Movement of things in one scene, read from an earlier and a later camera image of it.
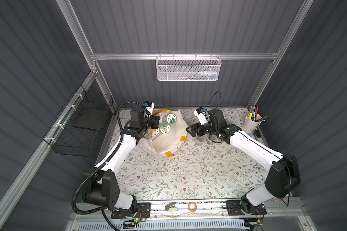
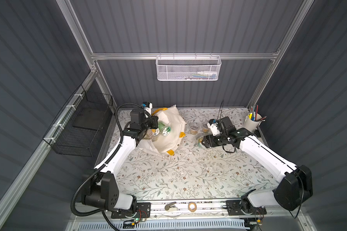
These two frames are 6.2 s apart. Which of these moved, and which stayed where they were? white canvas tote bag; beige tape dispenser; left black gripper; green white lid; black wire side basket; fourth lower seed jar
Moved: white canvas tote bag; green white lid
Stayed: beige tape dispenser; black wire side basket; left black gripper; fourth lower seed jar
